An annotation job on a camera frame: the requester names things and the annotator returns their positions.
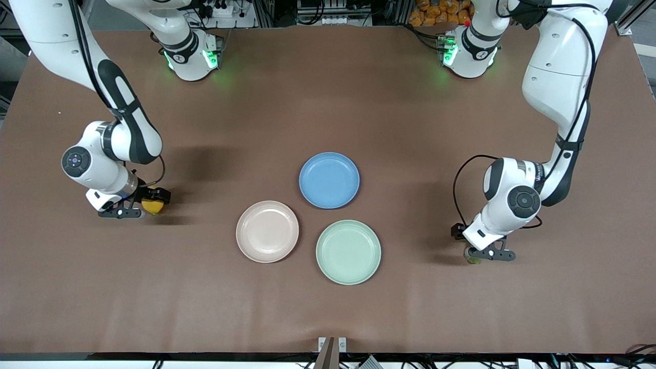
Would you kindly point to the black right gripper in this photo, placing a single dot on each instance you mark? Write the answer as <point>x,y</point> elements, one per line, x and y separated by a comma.
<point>144,193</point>

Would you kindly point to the pale green plate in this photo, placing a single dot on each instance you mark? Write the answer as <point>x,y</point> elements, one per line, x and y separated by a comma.
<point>348,252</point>

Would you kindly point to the aluminium frame profile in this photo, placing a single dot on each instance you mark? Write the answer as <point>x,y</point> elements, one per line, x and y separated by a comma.
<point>628,23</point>

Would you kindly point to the bag of orange fruit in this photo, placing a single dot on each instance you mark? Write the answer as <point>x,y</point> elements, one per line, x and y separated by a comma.
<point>435,13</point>

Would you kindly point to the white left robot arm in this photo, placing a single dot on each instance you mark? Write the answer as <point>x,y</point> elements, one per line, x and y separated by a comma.
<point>558,77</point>

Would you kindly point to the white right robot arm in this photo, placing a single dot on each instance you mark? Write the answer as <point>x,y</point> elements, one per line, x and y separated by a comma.
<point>51,31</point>

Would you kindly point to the yellow lemon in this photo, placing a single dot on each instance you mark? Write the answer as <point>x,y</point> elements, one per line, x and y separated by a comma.
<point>152,207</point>

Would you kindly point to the long white power strip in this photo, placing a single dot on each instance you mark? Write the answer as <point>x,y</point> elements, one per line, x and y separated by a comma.
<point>333,20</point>

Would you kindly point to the pale beige plate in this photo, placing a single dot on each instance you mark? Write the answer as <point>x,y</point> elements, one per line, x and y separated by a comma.
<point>267,231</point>

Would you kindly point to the green lettuce leaf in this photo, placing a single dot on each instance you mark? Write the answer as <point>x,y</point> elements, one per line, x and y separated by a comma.
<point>472,259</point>

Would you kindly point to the blue plate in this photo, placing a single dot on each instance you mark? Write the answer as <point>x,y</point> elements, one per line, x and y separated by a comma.
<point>329,180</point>

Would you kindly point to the metal table edge bracket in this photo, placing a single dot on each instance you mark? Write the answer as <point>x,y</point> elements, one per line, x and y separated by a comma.
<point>328,353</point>

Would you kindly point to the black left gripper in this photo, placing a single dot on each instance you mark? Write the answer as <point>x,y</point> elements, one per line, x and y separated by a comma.
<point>455,231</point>

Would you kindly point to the white power strip with plugs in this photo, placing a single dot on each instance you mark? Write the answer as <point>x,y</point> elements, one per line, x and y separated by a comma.
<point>230,21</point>

